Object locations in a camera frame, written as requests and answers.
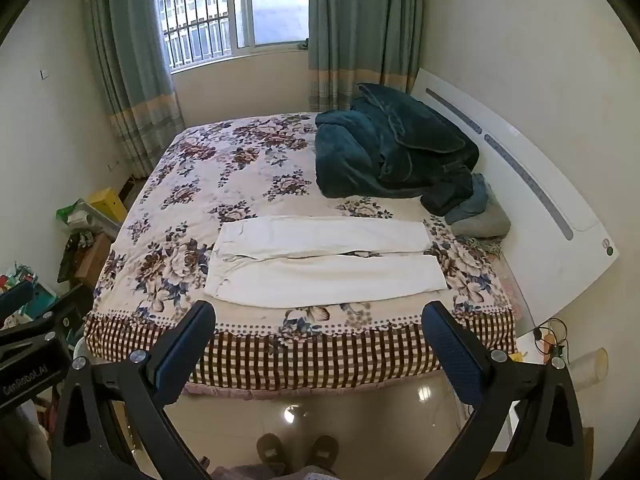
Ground green plastic bag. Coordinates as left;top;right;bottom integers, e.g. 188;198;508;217
56;199;90;226

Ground dark patterned cloth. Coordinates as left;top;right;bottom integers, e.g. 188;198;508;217
57;230;95;284

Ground translucent plastic cup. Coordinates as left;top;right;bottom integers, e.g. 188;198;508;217
569;347;610;392

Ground dark jeans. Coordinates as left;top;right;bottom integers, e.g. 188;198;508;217
420;159;476;217

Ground white bed headboard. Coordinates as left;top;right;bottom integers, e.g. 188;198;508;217
410;67;621;337

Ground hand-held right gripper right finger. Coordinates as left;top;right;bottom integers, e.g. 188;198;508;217
421;301;587;480

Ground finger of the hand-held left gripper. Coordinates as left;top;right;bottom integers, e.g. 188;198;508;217
0;280;36;317
0;310;60;353

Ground brown cardboard box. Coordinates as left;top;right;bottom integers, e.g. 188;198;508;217
75;232;114;289

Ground teal striped curtain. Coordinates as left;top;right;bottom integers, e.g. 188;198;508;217
82;0;187;179
307;0;432;113

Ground white nightstand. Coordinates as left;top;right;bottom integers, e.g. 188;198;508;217
514;330;553;367

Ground white pants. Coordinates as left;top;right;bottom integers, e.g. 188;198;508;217
204;216;447;308

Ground teal plush blanket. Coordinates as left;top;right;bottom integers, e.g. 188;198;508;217
315;82;481;202

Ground grey pillow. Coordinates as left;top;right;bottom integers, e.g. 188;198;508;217
452;199;512;241

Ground bed with floral sheet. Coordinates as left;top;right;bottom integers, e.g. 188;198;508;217
82;112;518;395

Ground white roll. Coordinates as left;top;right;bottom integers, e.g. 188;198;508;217
66;210;97;230

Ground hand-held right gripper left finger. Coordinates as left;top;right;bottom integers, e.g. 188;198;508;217
50;300;217;480

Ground tangled cables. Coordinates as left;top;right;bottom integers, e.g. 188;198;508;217
532;317;571;361

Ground window with metal grille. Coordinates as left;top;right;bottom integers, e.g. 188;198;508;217
156;0;312;74

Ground blue-grey cloth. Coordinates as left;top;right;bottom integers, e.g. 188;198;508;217
445;172;497;226

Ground yellow box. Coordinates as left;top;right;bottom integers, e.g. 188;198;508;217
88;187;129;224

